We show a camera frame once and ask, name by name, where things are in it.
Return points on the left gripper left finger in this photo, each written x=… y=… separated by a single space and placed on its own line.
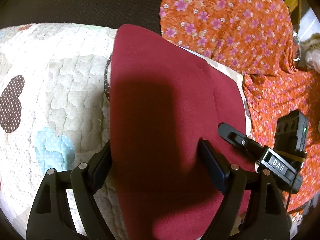
x=50 y=216

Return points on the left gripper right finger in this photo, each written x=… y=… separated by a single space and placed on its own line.
x=251 y=207

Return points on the dark red fleece garment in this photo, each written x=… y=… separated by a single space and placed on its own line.
x=163 y=100

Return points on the patchwork quilted bed cover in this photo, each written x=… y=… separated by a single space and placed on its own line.
x=55 y=80

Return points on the orange floral fabric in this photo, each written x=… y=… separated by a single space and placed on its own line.
x=254 y=38

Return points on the black cushion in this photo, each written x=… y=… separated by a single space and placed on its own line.
x=105 y=13

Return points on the black camera box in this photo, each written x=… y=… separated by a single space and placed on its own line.
x=291 y=134

